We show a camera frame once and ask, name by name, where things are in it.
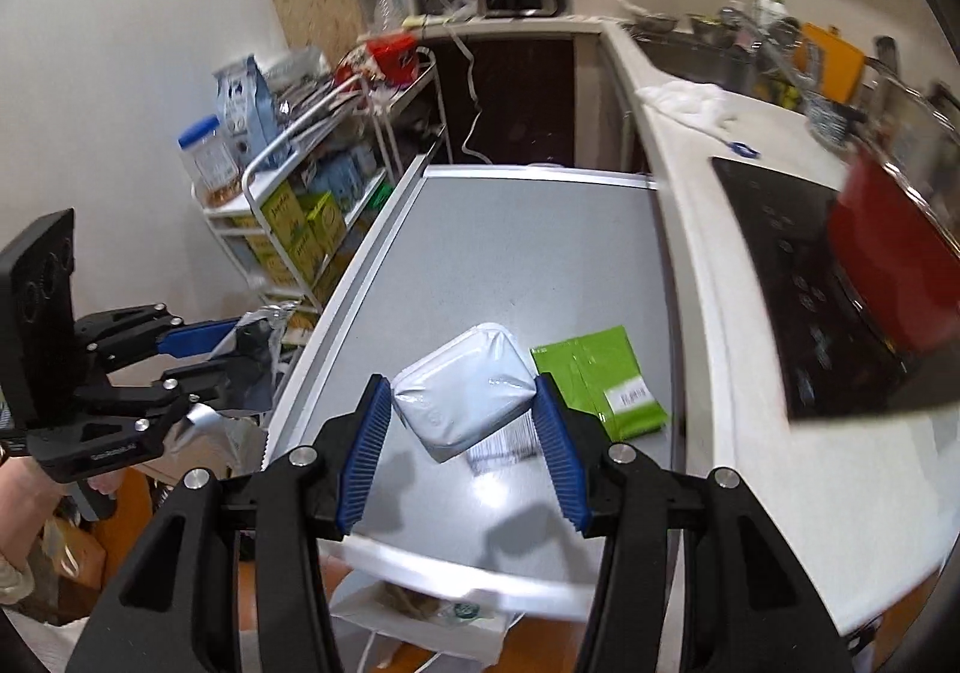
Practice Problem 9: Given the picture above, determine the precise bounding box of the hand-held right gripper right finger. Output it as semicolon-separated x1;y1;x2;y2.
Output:
534;373;856;673

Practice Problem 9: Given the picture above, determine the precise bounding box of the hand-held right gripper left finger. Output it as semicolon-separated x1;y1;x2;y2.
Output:
67;375;392;673

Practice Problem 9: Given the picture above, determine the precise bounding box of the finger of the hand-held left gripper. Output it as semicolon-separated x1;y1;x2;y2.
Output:
75;304;241;374
79;361;263;419

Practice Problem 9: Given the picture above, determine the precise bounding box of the white plastic tray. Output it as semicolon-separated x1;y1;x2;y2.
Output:
391;322;537;464

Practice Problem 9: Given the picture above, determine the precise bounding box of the white paper bag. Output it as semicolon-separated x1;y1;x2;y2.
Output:
330;572;515;666

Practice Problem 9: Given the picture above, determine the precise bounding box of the person's left hand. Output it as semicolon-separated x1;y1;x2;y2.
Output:
0;459;121;569

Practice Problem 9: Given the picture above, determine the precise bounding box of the green packet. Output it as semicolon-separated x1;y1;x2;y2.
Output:
531;325;670;440

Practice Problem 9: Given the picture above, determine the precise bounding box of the yellow green carton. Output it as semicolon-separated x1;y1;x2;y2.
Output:
259;181;308;248
301;193;348;254

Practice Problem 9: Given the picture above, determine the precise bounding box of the blue lid nut jar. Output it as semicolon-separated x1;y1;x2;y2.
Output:
178;115;242;209

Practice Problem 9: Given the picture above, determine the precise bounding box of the white rolling cart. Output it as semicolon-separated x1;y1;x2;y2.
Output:
191;46;455;359

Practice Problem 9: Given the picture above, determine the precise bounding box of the brown cardboard box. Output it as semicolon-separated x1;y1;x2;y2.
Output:
41;515;110;603

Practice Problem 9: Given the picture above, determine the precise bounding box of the light blue carton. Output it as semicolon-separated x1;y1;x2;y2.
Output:
304;143;376;201

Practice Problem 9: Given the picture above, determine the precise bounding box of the blue coffee bag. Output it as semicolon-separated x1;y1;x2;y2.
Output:
214;56;282;164

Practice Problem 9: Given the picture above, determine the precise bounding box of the silver foil bag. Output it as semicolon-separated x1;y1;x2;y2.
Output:
262;47;331;96

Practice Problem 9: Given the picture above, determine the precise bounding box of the black induction cooktop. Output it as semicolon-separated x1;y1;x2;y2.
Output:
709;157;960;419

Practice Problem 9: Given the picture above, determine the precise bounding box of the red snack bag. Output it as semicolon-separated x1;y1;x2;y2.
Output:
334;46;376;89

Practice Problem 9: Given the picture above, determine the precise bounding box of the white cloth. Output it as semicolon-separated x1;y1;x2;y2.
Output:
636;80;740;134

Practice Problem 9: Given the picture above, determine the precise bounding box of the large clear water bottle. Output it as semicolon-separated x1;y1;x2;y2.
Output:
360;0;406;32

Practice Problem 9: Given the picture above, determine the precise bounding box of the red cooking pot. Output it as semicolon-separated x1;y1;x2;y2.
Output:
829;155;960;355

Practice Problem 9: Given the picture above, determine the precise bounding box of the stainless steel sink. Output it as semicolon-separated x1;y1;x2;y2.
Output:
637;31;755;96

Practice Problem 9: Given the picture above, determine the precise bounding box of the steel pot lid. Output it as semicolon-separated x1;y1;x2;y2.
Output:
855;73;960;209

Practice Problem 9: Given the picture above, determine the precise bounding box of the orange cutting board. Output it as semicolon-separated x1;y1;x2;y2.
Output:
795;22;867;104

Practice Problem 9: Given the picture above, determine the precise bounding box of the white power cable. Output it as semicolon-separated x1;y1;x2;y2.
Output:
442;20;488;164

